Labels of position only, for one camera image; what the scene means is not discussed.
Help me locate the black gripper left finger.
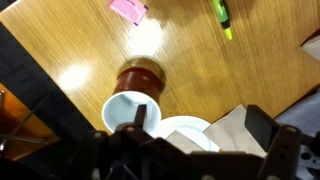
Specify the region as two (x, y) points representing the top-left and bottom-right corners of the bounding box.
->
(63, 104), (188, 180)

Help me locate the grey hoodie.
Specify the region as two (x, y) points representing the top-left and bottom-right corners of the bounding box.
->
(273, 87), (320, 180)

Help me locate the red mug white inside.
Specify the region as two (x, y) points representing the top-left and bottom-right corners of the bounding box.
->
(101, 65), (165, 138)

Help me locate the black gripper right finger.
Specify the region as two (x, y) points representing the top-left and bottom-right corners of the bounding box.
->
(244, 104), (320, 180)

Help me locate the pink sticky note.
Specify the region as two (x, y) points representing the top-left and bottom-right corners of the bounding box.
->
(106, 0), (150, 27)

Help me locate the white paper plate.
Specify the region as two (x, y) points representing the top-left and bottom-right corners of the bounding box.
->
(149, 115), (221, 154)

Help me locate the green highlighter marker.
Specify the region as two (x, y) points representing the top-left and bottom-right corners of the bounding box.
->
(211, 0), (234, 41)

